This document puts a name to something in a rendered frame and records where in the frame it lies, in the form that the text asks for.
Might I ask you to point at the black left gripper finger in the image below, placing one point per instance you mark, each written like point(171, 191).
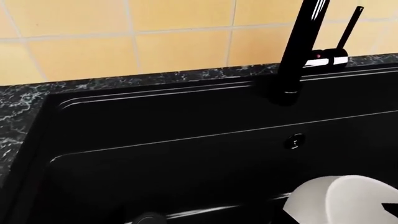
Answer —
point(392, 213)

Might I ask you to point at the white ceramic cup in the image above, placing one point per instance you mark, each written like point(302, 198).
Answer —
point(306, 200)

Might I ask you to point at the black sink drain strainer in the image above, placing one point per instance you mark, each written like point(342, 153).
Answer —
point(149, 218)

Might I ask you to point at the black kitchen sink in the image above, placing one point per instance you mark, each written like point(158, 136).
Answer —
point(155, 130)

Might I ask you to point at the black round overflow cap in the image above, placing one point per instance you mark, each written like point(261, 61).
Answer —
point(294, 140)

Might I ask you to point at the black kitchen faucet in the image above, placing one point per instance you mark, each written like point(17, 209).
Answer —
point(300, 46)

